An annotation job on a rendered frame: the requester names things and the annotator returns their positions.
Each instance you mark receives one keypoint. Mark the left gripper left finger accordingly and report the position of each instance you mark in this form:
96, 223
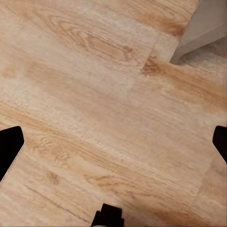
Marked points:
11, 141

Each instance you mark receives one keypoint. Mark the coffee table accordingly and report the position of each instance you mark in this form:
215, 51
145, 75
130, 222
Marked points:
208, 24

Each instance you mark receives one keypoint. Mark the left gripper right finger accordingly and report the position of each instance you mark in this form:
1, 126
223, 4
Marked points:
220, 141

